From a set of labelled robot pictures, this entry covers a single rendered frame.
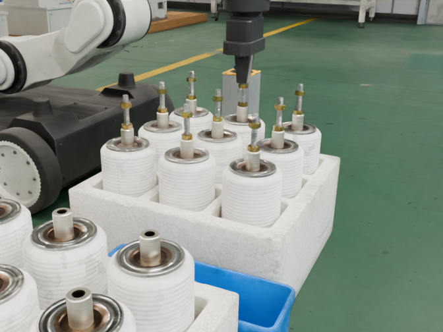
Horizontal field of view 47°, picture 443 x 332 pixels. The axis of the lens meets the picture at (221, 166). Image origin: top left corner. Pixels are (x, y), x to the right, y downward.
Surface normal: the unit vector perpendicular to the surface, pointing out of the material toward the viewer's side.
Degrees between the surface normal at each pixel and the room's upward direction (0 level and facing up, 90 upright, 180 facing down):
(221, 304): 0
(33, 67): 90
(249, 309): 88
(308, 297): 0
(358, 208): 0
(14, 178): 90
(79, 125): 46
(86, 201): 90
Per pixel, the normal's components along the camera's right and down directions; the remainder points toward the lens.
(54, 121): 0.66, -0.54
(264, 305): -0.40, 0.30
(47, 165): 0.84, -0.19
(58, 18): 0.91, 0.17
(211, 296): 0.02, -0.93
